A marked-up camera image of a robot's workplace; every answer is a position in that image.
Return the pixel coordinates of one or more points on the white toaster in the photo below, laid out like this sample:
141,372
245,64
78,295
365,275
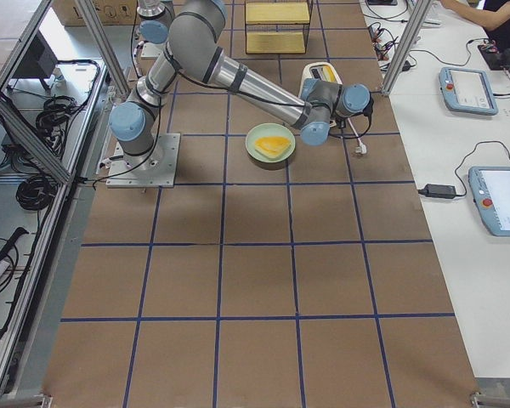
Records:
314,71

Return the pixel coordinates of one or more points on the bread slice in toaster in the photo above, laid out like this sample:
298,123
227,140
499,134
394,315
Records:
329,74

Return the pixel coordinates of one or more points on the triangular bread on plate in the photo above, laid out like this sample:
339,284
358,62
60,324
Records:
272,146

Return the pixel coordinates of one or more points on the light green plate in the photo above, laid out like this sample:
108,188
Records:
268,129

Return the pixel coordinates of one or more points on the black power adapter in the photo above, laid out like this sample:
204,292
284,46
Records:
441,191

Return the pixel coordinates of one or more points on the upper blue teach pendant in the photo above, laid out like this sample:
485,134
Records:
467,91

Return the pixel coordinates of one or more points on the blue teach pendant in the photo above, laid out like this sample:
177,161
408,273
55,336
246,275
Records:
491,194
467,91

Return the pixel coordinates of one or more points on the lower blue teach pendant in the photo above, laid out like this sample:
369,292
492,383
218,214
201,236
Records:
491,194

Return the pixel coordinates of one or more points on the black monitor on floor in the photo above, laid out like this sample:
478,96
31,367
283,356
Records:
38,62

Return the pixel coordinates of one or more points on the person in black shirt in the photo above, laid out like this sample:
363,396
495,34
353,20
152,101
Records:
494,17

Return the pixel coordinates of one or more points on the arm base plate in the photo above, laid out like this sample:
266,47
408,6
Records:
149,50
148,171

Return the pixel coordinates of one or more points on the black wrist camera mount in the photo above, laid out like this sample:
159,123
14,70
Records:
368,111

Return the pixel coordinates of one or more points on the black wire basket shelf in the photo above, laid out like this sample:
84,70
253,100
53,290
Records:
277,27

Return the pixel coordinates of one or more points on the aluminium frame post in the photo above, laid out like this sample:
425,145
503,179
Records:
406,42

